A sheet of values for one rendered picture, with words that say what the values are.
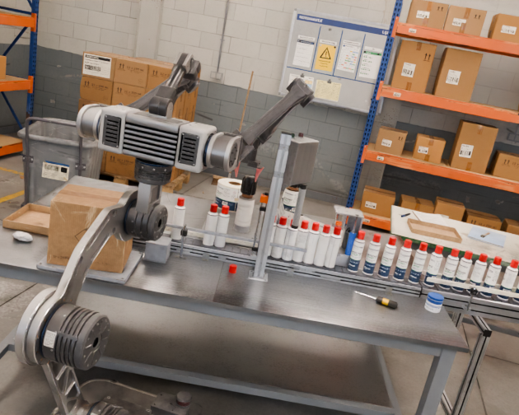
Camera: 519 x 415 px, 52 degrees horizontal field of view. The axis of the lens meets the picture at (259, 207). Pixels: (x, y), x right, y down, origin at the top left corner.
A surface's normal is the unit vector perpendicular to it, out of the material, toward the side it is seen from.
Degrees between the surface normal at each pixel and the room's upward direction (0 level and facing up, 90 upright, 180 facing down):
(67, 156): 94
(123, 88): 89
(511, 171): 91
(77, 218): 90
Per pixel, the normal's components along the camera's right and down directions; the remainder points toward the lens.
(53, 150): 0.07, 0.37
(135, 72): -0.14, 0.28
